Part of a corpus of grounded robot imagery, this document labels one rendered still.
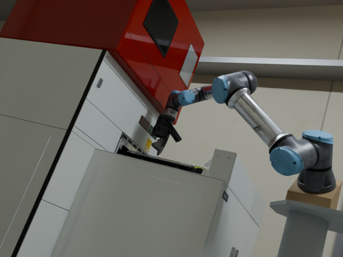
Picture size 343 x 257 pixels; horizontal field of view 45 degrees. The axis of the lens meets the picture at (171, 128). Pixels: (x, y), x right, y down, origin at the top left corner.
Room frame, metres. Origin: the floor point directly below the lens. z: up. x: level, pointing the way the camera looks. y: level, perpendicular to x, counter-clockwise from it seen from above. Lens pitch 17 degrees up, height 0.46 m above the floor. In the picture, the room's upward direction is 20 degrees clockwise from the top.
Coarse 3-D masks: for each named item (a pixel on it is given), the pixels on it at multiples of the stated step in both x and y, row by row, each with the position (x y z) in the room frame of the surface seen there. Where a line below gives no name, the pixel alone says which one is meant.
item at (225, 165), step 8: (216, 152) 1.67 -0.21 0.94; (224, 152) 1.66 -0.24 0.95; (232, 152) 1.64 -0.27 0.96; (216, 160) 1.67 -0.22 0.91; (224, 160) 1.65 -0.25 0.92; (232, 160) 1.64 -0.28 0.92; (216, 168) 1.66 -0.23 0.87; (224, 168) 1.65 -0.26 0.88; (232, 168) 1.65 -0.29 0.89; (240, 168) 1.75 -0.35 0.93; (216, 176) 1.66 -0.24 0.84; (224, 176) 1.64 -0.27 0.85; (232, 176) 1.68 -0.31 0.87; (240, 176) 1.79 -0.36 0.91; (248, 176) 1.91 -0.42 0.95; (232, 184) 1.71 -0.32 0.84; (240, 184) 1.82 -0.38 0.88; (248, 184) 1.95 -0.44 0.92; (240, 192) 1.86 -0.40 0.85; (248, 192) 1.99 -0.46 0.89; (240, 200) 1.90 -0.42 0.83; (248, 200) 2.03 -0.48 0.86; (248, 208) 2.07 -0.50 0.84
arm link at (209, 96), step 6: (246, 72) 1.62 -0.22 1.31; (252, 78) 1.61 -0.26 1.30; (210, 84) 1.94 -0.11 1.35; (252, 84) 1.62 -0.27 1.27; (198, 90) 1.99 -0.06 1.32; (204, 90) 1.96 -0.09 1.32; (210, 90) 1.91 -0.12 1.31; (252, 90) 1.64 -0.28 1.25; (204, 96) 1.98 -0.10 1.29; (210, 96) 1.94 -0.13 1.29
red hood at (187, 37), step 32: (32, 0) 1.94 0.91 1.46; (64, 0) 1.85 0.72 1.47; (96, 0) 1.76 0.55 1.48; (128, 0) 1.68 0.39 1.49; (160, 0) 1.79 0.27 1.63; (0, 32) 1.99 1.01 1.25; (32, 32) 1.89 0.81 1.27; (64, 32) 1.81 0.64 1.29; (96, 32) 1.72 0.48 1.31; (128, 32) 1.68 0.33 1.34; (160, 32) 1.89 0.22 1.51; (192, 32) 2.19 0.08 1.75; (128, 64) 1.77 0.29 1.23; (160, 64) 2.00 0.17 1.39; (192, 64) 2.32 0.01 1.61; (160, 96) 2.11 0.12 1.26
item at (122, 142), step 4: (120, 140) 2.00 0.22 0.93; (124, 140) 2.02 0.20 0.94; (120, 144) 2.01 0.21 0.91; (124, 144) 2.04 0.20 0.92; (128, 144) 2.07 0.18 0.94; (116, 148) 2.01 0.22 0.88; (120, 148) 2.02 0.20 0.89; (128, 148) 2.08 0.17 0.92; (132, 148) 2.12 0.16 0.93; (116, 152) 2.00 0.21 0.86
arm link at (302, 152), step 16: (224, 80) 1.57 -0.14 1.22; (240, 80) 1.59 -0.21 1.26; (224, 96) 1.59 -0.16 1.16; (240, 96) 1.57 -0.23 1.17; (240, 112) 1.58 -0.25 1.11; (256, 112) 1.53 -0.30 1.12; (256, 128) 1.54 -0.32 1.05; (272, 128) 1.49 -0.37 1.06; (272, 144) 1.48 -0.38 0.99; (288, 144) 1.45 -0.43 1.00; (304, 144) 1.45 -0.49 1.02; (272, 160) 1.50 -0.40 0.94; (288, 160) 1.43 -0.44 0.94; (304, 160) 1.44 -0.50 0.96
